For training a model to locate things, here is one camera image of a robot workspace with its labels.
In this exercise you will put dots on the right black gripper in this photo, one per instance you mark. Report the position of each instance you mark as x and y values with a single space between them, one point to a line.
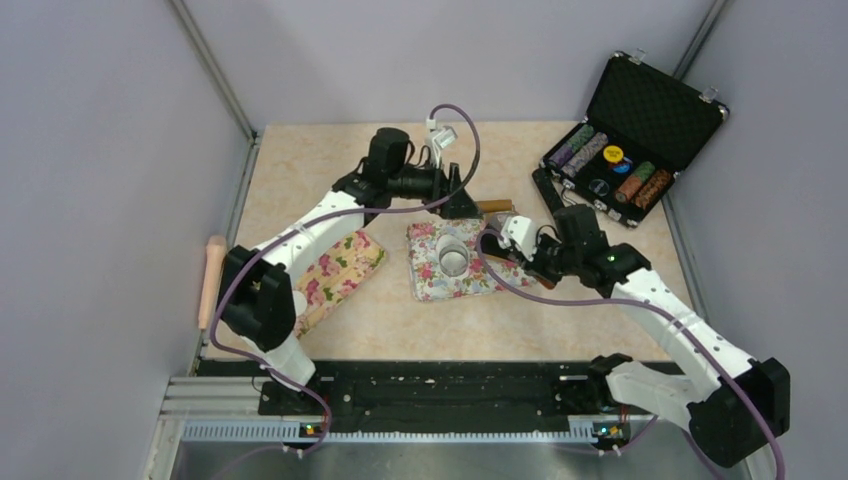
534 265

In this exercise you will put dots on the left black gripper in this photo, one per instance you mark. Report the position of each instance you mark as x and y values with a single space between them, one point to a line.
441 186

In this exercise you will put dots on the wooden dough roller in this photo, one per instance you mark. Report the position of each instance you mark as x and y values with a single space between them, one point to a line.
497 213

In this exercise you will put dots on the floral tray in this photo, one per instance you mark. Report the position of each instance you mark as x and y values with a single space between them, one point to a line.
430 284

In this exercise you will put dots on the metal spatula wooden handle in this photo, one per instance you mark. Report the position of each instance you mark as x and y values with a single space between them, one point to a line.
497 248

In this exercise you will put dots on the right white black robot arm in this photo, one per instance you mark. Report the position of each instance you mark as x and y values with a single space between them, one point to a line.
729 403

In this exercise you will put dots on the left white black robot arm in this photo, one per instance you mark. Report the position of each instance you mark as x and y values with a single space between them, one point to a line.
256 301

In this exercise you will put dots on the black microphone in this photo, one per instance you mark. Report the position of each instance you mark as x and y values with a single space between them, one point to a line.
547 191

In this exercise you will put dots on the green poker chip stack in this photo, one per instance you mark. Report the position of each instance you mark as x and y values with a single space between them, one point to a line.
630 187

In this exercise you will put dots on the blue poker chip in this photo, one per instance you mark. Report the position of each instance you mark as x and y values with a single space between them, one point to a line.
622 167

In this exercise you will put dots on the yellow dealer button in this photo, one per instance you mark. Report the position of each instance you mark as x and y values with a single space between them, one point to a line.
613 154

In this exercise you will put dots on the grey poker chip stack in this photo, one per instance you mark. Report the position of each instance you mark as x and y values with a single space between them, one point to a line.
585 154

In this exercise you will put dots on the purple poker chip stack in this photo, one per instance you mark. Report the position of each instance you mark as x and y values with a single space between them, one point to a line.
566 151

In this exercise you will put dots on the folded floral cloth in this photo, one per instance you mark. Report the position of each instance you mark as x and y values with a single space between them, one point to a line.
335 276

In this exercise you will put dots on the brown poker chip stack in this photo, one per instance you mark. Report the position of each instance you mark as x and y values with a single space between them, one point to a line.
652 188

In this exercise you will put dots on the black poker chip case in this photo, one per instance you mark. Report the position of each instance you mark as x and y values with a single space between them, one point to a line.
654 118

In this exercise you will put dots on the white round disc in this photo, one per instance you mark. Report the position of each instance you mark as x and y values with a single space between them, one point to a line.
300 303

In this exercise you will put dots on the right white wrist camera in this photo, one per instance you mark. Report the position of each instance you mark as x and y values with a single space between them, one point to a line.
518 234

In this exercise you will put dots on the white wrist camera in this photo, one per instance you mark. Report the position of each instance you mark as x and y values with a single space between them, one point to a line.
518 234
438 138

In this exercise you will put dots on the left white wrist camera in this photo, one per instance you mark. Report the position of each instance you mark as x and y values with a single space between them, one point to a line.
438 138

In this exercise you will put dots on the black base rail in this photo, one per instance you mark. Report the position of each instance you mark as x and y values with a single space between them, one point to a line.
461 398

